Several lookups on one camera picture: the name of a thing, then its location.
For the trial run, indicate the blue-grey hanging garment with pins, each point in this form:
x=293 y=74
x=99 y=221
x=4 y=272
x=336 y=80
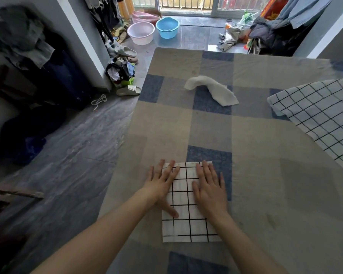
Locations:
x=303 y=11

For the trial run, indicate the person's left hand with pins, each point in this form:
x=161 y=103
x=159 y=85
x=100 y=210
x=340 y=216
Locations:
x=158 y=188

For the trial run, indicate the person's right hand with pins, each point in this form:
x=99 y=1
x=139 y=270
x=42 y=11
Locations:
x=210 y=196

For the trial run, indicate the plain white cloth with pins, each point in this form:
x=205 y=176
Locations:
x=221 y=95

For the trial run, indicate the deep pink basin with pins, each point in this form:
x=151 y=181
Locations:
x=144 y=17

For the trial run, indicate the red car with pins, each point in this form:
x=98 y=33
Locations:
x=240 y=2

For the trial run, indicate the dark blue suitcase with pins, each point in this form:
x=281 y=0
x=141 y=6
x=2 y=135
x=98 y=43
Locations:
x=68 y=79

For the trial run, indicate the pile of shoes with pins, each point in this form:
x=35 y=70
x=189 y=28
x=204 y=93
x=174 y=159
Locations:
x=123 y=71

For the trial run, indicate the person's right forearm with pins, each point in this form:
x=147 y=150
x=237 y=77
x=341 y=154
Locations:
x=245 y=251

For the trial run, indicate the blue beige plaid tablecloth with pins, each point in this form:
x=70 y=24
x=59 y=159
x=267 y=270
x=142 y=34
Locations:
x=260 y=168

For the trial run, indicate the white black-checked cloth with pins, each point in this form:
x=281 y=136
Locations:
x=185 y=228
x=323 y=116

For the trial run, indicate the heap of dark clothes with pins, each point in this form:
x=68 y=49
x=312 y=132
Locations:
x=274 y=39

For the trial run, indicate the pale pink basin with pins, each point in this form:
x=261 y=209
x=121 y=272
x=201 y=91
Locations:
x=141 y=34

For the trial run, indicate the blue basin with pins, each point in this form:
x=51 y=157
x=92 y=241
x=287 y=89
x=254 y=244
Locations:
x=167 y=28

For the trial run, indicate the rack of hanging clothes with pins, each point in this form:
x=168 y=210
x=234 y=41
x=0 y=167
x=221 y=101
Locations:
x=105 y=14

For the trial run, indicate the red yellow printed bag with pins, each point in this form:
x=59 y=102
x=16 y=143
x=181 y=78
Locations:
x=274 y=8

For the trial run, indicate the yellow curtain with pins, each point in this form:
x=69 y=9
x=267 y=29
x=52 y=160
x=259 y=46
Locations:
x=126 y=7

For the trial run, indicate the person's left forearm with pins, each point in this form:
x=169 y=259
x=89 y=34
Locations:
x=97 y=242

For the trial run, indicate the wooden bench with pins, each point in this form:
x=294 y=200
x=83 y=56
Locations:
x=14 y=194

